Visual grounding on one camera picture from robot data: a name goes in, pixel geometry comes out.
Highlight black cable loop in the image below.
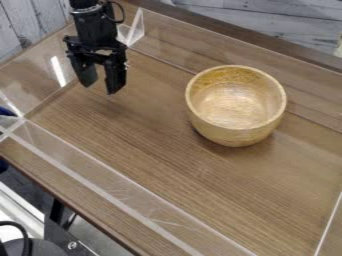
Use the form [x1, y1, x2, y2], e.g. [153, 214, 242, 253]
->
[0, 221, 35, 256]

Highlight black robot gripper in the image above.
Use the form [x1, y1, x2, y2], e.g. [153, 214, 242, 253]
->
[63, 5, 128, 95]

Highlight light wooden bowl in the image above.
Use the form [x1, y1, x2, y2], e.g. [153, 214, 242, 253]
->
[185, 65, 288, 147]

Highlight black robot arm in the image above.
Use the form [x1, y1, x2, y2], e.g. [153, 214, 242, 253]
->
[63, 0, 128, 95]

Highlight black table leg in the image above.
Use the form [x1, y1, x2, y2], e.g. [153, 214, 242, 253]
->
[50, 199, 65, 225]

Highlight blue object at edge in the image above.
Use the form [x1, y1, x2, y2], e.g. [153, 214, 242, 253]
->
[0, 106, 17, 117]

